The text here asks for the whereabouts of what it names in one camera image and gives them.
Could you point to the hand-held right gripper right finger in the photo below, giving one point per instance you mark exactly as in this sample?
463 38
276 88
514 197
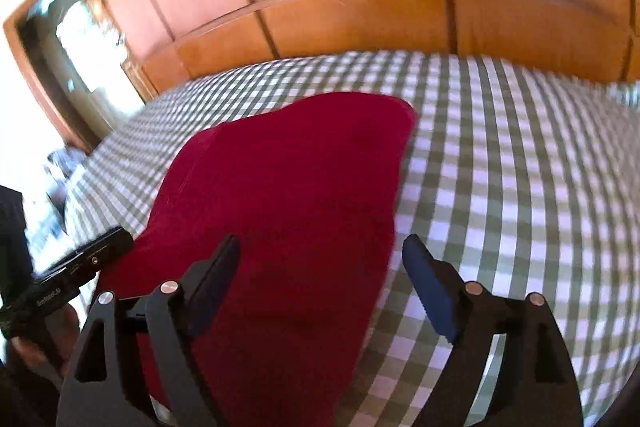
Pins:
430 287

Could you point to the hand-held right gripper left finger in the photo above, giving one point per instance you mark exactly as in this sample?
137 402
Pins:
215 289

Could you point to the wooden framed mirror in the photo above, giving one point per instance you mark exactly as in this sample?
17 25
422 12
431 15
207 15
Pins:
30 72

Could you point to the red long-sleeved shirt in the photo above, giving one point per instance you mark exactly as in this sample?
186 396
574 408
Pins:
290 207

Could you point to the person's left hand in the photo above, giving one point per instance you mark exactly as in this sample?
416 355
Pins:
35 352

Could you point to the green white checked bedsheet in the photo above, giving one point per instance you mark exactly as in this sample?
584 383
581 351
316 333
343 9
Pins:
500 157

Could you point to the person's left forearm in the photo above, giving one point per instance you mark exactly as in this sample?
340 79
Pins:
25 399

